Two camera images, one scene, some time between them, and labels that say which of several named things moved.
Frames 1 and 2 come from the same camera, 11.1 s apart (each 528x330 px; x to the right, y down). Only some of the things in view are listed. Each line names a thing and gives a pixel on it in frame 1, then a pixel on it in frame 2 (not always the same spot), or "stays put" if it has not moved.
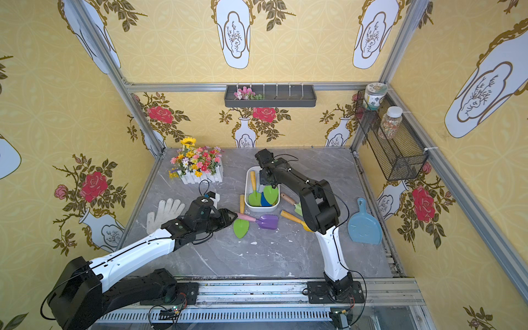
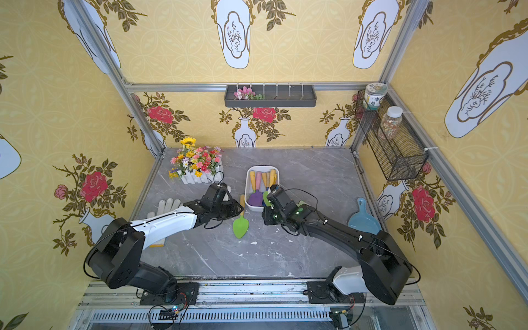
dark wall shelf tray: [276, 96] stays put
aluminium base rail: [388, 304] stays put
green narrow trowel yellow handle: [241, 226] stays put
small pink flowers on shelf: [247, 93] stays put
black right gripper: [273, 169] -> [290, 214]
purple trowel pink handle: [267, 221] -> [256, 198]
